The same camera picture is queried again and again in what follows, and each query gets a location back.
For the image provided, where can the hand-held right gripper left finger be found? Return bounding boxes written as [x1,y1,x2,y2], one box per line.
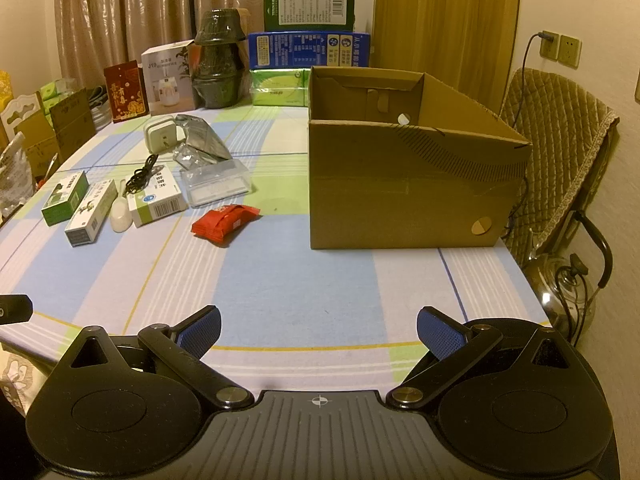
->
[59,305,255,411]

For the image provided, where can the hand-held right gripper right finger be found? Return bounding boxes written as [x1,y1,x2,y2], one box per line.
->
[386,306,581,411]

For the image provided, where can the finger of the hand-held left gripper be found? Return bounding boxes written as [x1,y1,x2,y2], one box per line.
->
[0,295,34,325]

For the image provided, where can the red snack packet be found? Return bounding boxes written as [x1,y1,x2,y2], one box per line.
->
[191,204,262,247]

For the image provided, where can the long white green box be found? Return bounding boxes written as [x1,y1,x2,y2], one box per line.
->
[65,180,119,248]

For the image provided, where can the green white small box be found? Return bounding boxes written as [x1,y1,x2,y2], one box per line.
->
[41,171,90,226]

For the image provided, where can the white plastic spoon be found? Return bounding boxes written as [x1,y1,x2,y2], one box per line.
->
[110,180,133,233]

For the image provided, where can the white barcode medicine box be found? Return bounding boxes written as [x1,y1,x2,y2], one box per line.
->
[126,166,188,228]

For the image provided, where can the brown cardboard box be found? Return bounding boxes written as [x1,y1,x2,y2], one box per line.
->
[307,66,533,251]

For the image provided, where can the clear plastic box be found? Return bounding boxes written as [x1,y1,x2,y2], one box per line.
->
[180,160,251,208]

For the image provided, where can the black cable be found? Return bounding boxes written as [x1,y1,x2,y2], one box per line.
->
[122,152,161,196]

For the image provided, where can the small clear packet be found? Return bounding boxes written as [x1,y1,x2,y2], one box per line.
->
[173,142,216,171]

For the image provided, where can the silver foil bag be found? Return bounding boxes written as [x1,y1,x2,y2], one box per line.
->
[175,114,232,163]

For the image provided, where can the white charger plug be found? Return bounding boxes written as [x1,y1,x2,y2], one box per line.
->
[144,117,181,153]

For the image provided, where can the checked cloth desktop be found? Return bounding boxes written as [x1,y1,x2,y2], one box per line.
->
[0,105,556,396]

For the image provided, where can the clear plastic bag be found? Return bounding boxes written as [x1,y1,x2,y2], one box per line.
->
[0,132,38,218]

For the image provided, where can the brown storage carton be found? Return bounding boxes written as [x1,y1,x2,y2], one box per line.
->
[22,87,97,177]

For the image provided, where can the stack of metal bowls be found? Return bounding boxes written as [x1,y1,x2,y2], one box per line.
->
[87,86,112,130]

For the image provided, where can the pile of light green packs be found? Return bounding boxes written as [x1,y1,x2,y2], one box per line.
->
[39,79,76,113]

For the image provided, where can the chair with quilted cover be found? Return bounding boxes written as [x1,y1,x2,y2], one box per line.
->
[500,67,621,266]

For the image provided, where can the red gold printed packet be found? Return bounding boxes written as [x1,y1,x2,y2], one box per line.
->
[104,59,150,124]

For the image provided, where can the white humidifier carton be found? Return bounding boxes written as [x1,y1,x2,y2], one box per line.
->
[141,40,201,116]

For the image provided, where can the dark green stacked pots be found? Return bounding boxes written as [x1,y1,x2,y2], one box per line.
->
[191,8,247,110]

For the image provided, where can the blue carton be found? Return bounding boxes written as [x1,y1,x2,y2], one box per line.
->
[247,31,372,71]

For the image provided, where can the golden curtain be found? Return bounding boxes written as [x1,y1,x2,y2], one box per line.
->
[372,0,523,111]

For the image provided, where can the shiny beige curtain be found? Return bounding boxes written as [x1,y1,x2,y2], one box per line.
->
[54,0,341,77]

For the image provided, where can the dark green carton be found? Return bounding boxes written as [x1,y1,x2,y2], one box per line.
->
[263,0,356,33]

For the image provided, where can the white carved frame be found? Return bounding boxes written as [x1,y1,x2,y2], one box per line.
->
[0,92,42,136]

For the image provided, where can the dark charging cable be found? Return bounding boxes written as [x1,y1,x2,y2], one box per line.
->
[502,32,549,241]

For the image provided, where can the beige wall socket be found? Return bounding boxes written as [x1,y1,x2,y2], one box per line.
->
[559,35,582,67]
[540,30,561,61]

